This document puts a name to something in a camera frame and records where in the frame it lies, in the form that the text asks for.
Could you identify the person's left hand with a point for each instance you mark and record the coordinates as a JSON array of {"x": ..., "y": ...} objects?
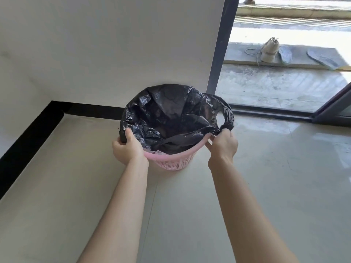
[{"x": 127, "y": 152}]

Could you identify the person's right hand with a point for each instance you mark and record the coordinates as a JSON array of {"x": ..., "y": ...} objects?
[{"x": 223, "y": 147}]

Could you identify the person's right thumb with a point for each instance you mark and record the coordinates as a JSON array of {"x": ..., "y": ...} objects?
[{"x": 209, "y": 147}]

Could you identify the person's left thumb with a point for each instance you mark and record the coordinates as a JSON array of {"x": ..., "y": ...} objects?
[{"x": 131, "y": 136}]

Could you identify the black plastic trash bag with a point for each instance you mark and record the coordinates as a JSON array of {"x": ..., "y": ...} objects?
[{"x": 172, "y": 117}]

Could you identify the person's right forearm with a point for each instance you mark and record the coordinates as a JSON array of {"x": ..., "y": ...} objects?
[{"x": 246, "y": 213}]

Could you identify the person's left forearm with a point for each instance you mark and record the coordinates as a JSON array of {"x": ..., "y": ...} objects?
[{"x": 116, "y": 213}]

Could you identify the pink plastic waste basket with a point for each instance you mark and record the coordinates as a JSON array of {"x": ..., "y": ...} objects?
[{"x": 175, "y": 158}]

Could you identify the black baseboard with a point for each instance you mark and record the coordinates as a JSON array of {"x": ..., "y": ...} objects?
[{"x": 33, "y": 136}]

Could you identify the white sneaker with laces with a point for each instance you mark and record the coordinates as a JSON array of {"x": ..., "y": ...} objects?
[{"x": 269, "y": 50}]

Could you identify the grey shoe insole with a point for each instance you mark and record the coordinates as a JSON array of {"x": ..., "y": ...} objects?
[
  {"x": 285, "y": 54},
  {"x": 322, "y": 59}
]

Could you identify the dark sliding door frame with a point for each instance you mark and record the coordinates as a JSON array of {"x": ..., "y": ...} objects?
[{"x": 274, "y": 79}]

